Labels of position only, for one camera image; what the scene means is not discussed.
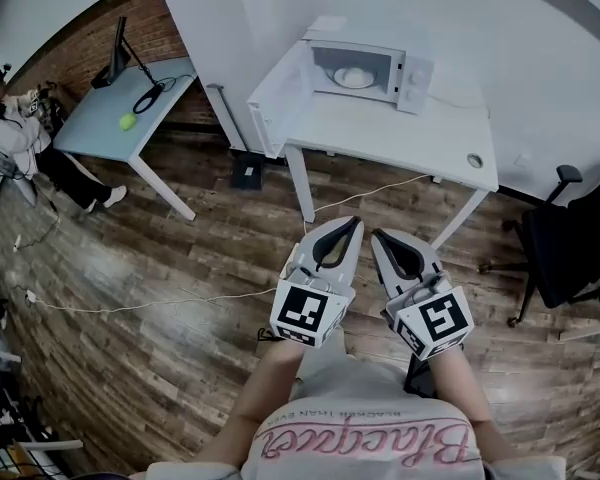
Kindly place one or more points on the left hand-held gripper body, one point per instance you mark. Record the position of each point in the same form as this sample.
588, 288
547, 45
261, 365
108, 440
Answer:
300, 313

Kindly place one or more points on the light blue table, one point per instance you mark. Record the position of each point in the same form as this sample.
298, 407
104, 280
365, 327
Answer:
105, 123

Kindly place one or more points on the small white floor adapter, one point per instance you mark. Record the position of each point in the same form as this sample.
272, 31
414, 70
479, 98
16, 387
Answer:
30, 296

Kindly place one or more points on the person's left forearm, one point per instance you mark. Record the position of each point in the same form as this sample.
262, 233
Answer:
265, 393

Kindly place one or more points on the person's right forearm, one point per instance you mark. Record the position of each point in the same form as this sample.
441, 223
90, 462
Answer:
460, 388

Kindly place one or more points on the grey trousers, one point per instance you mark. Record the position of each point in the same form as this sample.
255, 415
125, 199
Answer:
325, 350

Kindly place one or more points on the green tennis ball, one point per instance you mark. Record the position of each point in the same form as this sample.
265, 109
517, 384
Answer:
127, 121

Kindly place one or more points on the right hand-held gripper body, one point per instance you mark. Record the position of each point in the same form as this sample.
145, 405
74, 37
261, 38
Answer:
437, 320

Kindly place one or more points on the black office chair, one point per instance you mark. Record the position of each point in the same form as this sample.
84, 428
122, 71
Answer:
565, 248

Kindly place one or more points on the white microwave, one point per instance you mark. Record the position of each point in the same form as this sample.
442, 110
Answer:
280, 98

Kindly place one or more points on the white side desk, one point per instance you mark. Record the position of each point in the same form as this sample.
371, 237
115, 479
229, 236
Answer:
590, 330

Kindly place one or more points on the white plate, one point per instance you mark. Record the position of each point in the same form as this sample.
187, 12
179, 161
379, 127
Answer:
371, 81

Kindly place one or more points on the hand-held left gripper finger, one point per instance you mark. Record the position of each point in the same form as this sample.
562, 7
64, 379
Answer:
305, 250
352, 258

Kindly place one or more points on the black floor box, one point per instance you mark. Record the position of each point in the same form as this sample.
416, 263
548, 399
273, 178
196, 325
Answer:
247, 170

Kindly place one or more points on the grey swivel chair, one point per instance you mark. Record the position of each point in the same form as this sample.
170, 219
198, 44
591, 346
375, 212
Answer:
0, 160

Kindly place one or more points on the cluttered metal rack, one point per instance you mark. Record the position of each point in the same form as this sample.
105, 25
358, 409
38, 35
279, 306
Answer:
0, 393

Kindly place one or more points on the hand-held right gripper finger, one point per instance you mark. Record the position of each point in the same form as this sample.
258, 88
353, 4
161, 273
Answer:
422, 253
387, 275

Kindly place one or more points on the round desk grommet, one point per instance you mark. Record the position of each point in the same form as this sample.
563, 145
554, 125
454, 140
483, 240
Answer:
475, 159

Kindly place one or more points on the grey shirt with pink print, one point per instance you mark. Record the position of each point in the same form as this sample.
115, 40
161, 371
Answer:
360, 393

